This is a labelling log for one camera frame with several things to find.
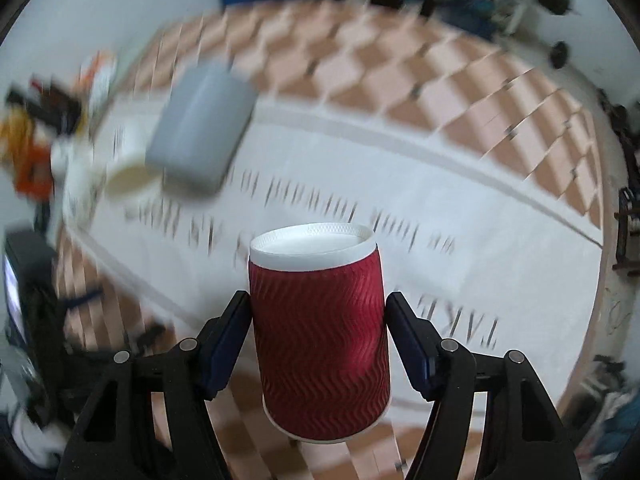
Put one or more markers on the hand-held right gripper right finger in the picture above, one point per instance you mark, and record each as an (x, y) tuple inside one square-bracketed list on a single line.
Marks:
[(414, 347)]

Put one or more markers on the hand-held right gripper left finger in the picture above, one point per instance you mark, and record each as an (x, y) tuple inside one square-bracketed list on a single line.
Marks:
[(228, 344)]

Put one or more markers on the red ribbed paper cup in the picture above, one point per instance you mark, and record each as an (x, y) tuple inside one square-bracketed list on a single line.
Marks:
[(320, 340)]

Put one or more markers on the white cup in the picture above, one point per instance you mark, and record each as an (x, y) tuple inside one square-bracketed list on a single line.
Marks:
[(129, 170)]

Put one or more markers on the black device with screen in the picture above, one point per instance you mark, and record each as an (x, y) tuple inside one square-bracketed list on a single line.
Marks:
[(25, 280)]

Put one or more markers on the grey box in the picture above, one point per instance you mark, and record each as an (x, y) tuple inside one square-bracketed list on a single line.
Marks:
[(200, 132)]

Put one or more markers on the orange and black tool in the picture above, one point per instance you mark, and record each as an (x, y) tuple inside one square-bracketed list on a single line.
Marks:
[(25, 155)]

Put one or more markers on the white and orange packet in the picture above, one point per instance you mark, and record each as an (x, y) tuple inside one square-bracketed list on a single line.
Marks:
[(97, 77)]

